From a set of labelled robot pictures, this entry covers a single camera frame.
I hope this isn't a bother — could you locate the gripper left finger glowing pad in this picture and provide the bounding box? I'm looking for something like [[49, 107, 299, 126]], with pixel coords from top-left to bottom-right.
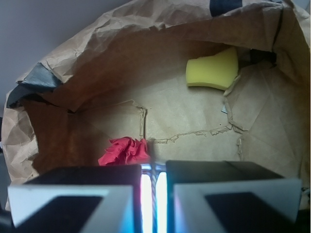
[[8, 165, 152, 233]]

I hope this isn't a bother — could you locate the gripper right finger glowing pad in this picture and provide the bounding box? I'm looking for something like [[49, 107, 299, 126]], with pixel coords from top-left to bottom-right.
[[157, 160, 302, 233]]

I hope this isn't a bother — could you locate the silver key bunch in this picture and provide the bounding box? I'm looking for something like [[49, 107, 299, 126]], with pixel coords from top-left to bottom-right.
[[150, 139, 158, 233]]

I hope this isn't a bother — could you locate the red crumpled paper ball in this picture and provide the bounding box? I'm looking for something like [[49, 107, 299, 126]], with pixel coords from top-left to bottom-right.
[[98, 137, 151, 166]]

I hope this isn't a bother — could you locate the brown paper bag tray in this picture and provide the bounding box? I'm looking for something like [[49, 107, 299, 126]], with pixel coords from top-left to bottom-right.
[[1, 0, 311, 212]]

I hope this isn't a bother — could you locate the yellow sponge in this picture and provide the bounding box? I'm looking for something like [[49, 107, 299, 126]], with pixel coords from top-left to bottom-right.
[[186, 47, 239, 91]]

